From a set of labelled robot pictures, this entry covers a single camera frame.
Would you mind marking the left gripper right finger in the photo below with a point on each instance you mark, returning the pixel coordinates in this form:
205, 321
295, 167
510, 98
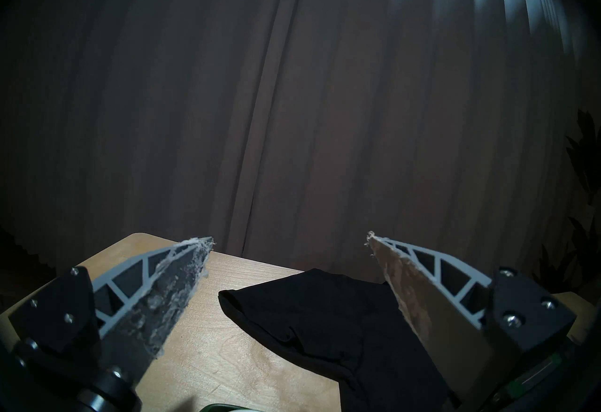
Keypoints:
446, 303

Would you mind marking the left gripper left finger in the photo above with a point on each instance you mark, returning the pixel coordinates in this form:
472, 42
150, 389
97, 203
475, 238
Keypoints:
141, 303

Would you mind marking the black short-sleeve t-shirt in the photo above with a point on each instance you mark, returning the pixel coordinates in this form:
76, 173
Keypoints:
338, 326

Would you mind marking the tall dark leafy plant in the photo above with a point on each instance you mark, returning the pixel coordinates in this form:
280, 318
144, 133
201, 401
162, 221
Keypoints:
580, 209

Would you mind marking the grey pleated curtain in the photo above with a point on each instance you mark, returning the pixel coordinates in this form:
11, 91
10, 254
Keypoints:
281, 87

